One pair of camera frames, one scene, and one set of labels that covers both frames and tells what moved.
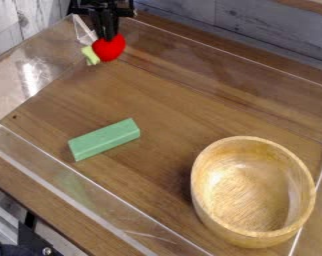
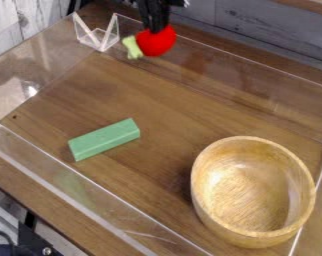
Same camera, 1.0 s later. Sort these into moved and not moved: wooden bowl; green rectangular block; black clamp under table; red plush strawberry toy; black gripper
Moved: black gripper; red plush strawberry toy
Not moved: wooden bowl; green rectangular block; black clamp under table
